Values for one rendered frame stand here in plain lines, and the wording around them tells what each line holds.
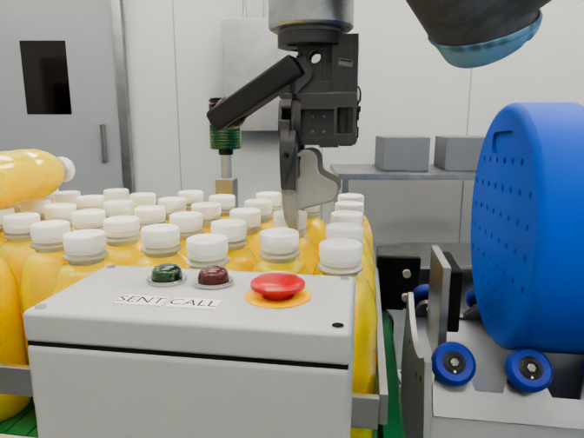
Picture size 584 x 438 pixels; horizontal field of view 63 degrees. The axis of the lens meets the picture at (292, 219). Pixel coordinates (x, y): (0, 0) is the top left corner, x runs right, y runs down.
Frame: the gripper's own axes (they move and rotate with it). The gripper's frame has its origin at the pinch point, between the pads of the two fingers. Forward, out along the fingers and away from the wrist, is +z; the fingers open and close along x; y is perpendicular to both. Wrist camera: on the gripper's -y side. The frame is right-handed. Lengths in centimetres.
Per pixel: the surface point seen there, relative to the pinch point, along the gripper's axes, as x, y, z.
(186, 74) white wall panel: 315, -132, -49
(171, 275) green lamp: -22.5, -5.1, -0.2
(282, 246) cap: -9.1, 0.4, 0.9
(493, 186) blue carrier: 8.1, 23.8, -3.1
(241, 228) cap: -4.6, -4.8, 0.2
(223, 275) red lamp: -22.3, -1.4, -0.3
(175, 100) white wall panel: 314, -141, -29
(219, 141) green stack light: 38.3, -20.3, -7.4
